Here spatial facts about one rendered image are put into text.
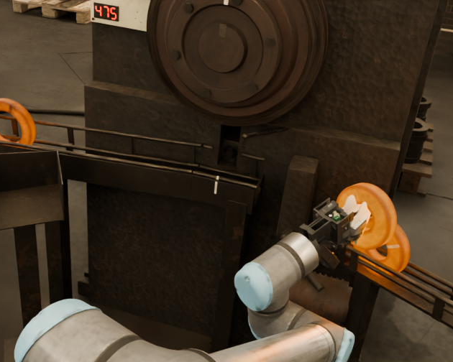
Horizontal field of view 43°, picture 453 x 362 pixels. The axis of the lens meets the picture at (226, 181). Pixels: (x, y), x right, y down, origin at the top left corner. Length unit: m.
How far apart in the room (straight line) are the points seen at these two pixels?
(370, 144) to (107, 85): 0.82
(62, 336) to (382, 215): 0.79
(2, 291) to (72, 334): 1.63
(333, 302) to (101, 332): 0.95
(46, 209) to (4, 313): 0.69
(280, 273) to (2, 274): 1.52
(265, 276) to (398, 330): 1.30
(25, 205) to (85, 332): 1.01
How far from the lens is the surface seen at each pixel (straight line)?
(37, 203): 1.73
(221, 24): 1.40
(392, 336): 2.34
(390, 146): 1.64
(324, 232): 1.23
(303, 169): 1.57
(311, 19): 1.44
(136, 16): 1.73
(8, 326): 2.23
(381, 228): 1.33
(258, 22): 1.38
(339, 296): 1.60
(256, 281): 1.13
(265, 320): 1.22
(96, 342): 0.74
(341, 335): 1.20
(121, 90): 1.80
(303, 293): 1.59
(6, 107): 1.92
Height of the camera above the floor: 1.50
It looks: 29 degrees down
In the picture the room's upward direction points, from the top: 6 degrees clockwise
